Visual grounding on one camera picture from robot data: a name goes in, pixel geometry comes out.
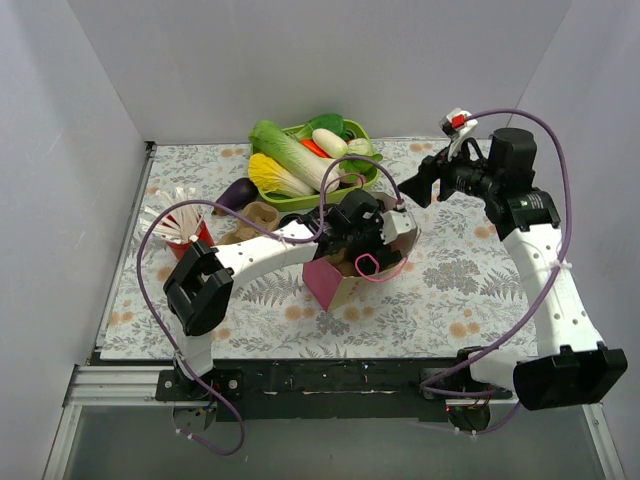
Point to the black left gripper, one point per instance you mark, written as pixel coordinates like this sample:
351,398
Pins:
376,245

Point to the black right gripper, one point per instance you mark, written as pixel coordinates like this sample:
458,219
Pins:
445,179

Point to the pink paper gift bag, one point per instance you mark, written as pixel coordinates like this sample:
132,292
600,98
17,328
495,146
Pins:
334,281

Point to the brown cardboard cup carrier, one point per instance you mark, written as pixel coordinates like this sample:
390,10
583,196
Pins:
265,216

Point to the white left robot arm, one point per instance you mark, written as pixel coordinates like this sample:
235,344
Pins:
199,289

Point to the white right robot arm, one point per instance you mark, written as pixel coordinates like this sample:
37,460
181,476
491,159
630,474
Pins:
573,365

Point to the green napa cabbage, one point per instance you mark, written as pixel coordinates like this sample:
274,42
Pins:
268,138

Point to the green vegetable basket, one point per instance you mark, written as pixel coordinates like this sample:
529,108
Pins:
342,176

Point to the white radish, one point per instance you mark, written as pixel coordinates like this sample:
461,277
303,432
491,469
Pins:
333,145

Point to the orange carrot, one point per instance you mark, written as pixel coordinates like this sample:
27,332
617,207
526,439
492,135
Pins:
314,148

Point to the green leafy bok choy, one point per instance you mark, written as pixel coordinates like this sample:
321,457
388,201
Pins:
332,122

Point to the yellow napa cabbage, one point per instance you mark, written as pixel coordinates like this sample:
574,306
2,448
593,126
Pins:
270,177

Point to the floral patterned table mat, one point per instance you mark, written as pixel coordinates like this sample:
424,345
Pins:
459,287

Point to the purple eggplant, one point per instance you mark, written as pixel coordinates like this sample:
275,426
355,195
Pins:
238,195

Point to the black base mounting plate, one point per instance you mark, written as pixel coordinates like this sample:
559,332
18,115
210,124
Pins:
278,389

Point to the red holder of straws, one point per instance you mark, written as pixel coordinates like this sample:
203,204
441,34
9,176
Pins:
180,226

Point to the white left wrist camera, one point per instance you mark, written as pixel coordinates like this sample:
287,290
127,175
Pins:
397,224

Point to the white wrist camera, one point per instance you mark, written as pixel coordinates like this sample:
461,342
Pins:
458,126
397,224

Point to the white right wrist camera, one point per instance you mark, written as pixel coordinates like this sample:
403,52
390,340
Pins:
458,126

